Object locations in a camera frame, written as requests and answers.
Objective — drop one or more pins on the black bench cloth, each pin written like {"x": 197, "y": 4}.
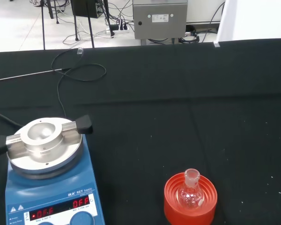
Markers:
{"x": 154, "y": 117}

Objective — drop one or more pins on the white power strip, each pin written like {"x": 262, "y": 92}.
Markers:
{"x": 121, "y": 30}

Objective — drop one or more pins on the small clear clip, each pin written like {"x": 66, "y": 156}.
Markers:
{"x": 80, "y": 51}

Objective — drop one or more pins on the grey metal cabinet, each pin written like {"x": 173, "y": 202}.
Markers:
{"x": 159, "y": 28}

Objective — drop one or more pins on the black tripod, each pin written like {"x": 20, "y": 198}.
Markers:
{"x": 43, "y": 28}
{"x": 90, "y": 30}

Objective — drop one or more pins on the small grey clamp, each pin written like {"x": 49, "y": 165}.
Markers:
{"x": 216, "y": 44}

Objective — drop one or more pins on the black box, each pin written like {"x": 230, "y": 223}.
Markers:
{"x": 86, "y": 8}

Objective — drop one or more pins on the blue base magnetic stirrer heater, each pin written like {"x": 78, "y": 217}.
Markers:
{"x": 49, "y": 187}

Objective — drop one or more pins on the thin metal probe rod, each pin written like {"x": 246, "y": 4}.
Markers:
{"x": 25, "y": 75}

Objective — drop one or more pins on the white board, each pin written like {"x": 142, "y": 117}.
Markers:
{"x": 260, "y": 18}

